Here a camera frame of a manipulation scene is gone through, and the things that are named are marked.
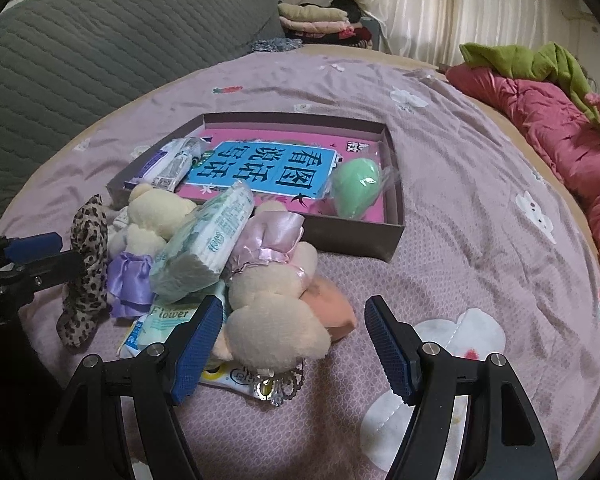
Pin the silver crown ornament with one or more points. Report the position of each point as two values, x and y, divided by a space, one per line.
280 387

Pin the orange cloth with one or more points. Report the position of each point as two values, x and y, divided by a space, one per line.
335 315

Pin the mauve printed bed sheet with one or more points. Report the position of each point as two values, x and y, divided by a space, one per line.
455 185

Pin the green sponge in plastic bag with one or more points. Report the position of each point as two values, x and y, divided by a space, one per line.
357 190

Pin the pink folded garment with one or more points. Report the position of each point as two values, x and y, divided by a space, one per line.
315 27

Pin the teal-white flat tissue packet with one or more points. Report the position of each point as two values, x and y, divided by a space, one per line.
162 317

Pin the white and purple packet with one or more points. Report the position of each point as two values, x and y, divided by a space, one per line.
165 167

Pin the green-white tissue pack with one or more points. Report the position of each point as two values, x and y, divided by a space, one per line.
205 245

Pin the green cloth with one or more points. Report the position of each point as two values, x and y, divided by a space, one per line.
510 60

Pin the white curtain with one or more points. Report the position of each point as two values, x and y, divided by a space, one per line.
455 5

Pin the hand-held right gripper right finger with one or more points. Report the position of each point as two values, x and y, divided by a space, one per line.
390 350

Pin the cream plush bear pink dress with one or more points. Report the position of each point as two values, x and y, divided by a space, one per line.
275 325

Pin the pink book with blue label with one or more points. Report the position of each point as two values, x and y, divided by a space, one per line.
280 165

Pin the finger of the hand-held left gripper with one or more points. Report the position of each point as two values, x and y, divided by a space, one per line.
50 270
35 247

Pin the red quilt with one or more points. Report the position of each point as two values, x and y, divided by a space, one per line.
555 135

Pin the grey quilted headboard cover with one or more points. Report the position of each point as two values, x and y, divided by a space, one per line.
80 60

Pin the black garment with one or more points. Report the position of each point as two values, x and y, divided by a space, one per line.
345 7

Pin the leopard print scrunchie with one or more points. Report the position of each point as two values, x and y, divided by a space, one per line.
87 230

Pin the white floral fabric pouch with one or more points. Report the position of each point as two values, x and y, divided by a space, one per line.
120 222

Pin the pile of folded clothes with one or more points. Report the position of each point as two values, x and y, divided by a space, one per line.
355 35

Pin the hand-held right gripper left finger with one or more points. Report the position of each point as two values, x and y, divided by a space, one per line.
200 350

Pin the beige folded garment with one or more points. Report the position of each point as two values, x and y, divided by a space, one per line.
310 11

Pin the dark patterned cloth bundle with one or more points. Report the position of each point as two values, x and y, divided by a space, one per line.
275 46

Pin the cream plush bear purple dress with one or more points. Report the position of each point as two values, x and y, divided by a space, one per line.
147 215

